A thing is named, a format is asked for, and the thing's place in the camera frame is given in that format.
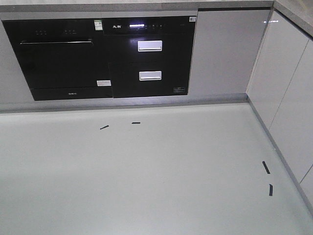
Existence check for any white sticker on dishwasher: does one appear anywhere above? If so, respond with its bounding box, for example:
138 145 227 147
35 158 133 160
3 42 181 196
96 80 111 87

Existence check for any silver upper drawer handle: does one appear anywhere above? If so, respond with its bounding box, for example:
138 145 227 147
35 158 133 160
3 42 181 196
137 40 162 52

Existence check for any black floor tape right upper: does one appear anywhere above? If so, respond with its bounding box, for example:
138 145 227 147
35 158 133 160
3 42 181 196
262 161 270 174

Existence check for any black disinfection drawer cabinet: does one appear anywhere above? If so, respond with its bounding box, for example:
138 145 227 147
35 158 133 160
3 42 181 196
102 16 196 98

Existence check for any grey side cabinet door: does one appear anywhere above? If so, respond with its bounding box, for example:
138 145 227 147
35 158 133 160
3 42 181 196
248 11 313 182

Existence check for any silver drawer handle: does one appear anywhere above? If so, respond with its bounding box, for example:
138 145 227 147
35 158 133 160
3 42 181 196
137 40 162 52
139 71 162 81

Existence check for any green white energy label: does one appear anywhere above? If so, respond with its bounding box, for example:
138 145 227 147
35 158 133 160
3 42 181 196
93 20 103 31

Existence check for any black floor tape right lower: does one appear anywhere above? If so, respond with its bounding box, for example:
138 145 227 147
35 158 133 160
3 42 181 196
268 184 273 196

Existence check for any silver lower drawer handle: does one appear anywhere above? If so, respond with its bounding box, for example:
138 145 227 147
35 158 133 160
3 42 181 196
139 71 162 81

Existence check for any grey cabinet door front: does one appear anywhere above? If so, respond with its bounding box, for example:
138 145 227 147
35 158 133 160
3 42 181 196
188 9 270 97

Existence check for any black built-in dishwasher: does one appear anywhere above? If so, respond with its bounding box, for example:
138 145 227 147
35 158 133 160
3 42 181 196
2 19 112 101

